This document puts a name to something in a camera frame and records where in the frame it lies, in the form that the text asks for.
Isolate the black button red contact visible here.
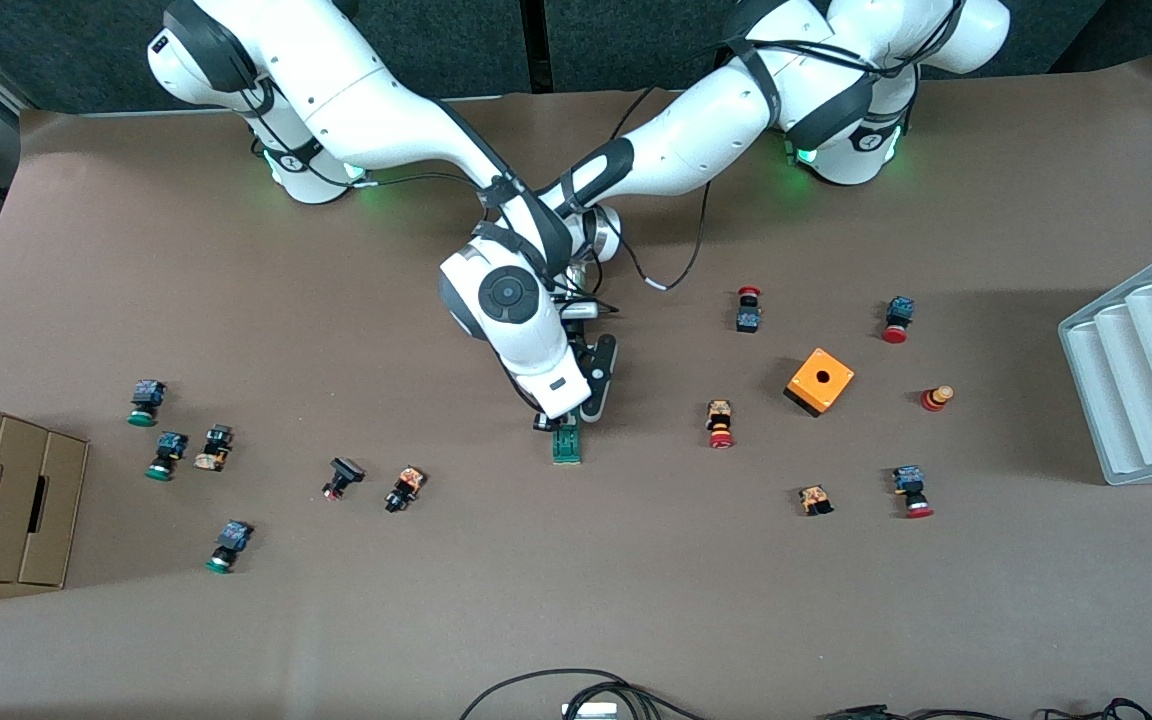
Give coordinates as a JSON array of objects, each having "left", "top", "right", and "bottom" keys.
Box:
[{"left": 321, "top": 456, "right": 366, "bottom": 502}]

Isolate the red button blue block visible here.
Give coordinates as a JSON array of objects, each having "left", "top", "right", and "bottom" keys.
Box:
[
  {"left": 891, "top": 464, "right": 935, "bottom": 520},
  {"left": 881, "top": 295, "right": 916, "bottom": 345}
]

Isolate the black thin cable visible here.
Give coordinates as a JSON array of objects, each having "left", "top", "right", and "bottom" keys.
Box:
[{"left": 816, "top": 698, "right": 1152, "bottom": 720}]

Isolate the black orange push button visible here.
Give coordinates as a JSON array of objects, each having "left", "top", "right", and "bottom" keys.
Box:
[{"left": 383, "top": 465, "right": 428, "bottom": 515}]

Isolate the orange push button enclosure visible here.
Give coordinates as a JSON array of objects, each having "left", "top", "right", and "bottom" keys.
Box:
[{"left": 783, "top": 347, "right": 856, "bottom": 419}]

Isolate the black looped cable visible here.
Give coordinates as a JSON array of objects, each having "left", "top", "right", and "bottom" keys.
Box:
[{"left": 458, "top": 668, "right": 712, "bottom": 720}]

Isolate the beige black contact block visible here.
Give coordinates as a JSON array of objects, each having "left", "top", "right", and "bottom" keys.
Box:
[{"left": 193, "top": 424, "right": 235, "bottom": 473}]

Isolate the grey ridged plastic tray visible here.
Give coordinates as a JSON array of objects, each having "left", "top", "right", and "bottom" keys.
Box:
[{"left": 1056, "top": 237, "right": 1152, "bottom": 488}]

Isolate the brown paper table cover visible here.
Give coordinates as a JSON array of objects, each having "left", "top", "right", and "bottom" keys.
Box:
[{"left": 0, "top": 58, "right": 1152, "bottom": 720}]

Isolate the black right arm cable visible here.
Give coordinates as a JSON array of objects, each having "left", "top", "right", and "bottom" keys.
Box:
[{"left": 346, "top": 170, "right": 489, "bottom": 196}]

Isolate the green push button switch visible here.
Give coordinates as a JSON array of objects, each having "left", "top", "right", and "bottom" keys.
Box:
[
  {"left": 128, "top": 379, "right": 168, "bottom": 428},
  {"left": 204, "top": 519, "right": 255, "bottom": 575},
  {"left": 145, "top": 431, "right": 189, "bottom": 482}
]

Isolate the brown cardboard divider box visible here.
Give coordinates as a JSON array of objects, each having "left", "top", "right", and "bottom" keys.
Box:
[{"left": 0, "top": 392, "right": 90, "bottom": 589}]

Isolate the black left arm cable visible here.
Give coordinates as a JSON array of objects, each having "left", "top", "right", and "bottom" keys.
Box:
[{"left": 586, "top": 85, "right": 717, "bottom": 321}]

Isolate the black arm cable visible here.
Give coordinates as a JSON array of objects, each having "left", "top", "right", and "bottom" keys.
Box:
[
  {"left": 346, "top": 170, "right": 489, "bottom": 196},
  {"left": 586, "top": 85, "right": 717, "bottom": 321}
]

